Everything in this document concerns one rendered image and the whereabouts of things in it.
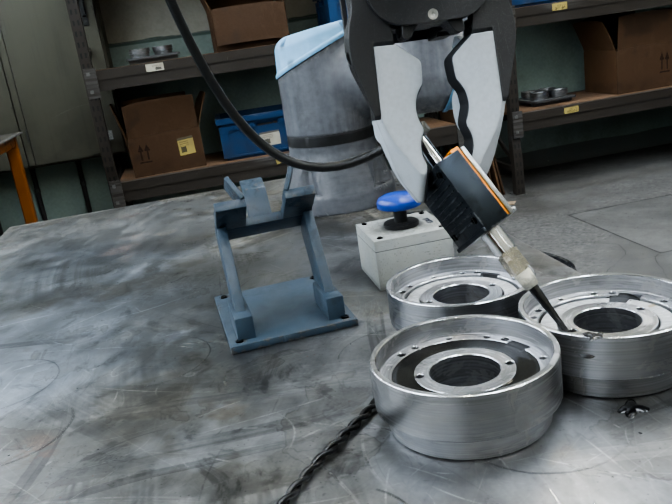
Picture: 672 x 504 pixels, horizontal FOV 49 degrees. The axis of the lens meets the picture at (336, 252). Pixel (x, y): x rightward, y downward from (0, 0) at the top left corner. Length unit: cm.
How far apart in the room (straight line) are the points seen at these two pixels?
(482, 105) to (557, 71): 455
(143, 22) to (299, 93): 351
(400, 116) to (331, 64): 51
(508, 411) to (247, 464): 15
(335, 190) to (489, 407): 59
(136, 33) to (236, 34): 75
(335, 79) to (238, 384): 50
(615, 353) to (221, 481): 22
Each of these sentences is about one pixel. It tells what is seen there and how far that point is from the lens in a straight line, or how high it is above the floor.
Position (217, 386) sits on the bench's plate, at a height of 80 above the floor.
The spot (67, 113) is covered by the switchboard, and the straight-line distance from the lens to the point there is 422.
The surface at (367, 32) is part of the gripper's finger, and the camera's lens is 43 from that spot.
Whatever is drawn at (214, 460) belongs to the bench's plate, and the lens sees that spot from 44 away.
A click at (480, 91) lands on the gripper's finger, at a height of 98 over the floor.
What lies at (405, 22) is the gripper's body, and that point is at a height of 102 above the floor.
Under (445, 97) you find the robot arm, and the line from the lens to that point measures 94.
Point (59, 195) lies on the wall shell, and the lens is 453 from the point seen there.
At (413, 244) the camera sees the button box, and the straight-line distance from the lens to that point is 65.
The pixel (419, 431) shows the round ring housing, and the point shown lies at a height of 82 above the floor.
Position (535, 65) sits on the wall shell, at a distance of 491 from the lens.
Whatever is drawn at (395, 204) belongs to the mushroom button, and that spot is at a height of 87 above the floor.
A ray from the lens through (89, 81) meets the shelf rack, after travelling 383.
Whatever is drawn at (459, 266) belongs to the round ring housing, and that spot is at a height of 83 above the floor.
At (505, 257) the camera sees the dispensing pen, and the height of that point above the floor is 88.
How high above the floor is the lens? 102
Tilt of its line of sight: 16 degrees down
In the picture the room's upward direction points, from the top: 8 degrees counter-clockwise
